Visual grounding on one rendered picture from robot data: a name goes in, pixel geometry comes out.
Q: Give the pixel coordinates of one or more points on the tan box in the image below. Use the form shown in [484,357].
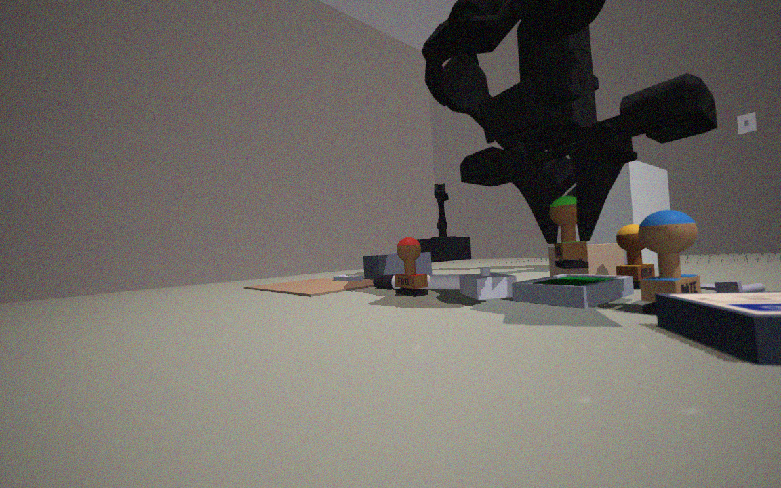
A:
[602,259]

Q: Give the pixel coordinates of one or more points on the brown wooden stamp with green top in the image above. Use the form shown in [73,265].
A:
[563,213]

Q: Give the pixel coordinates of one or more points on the brown rubber stamp with yellow top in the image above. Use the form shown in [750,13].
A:
[627,238]

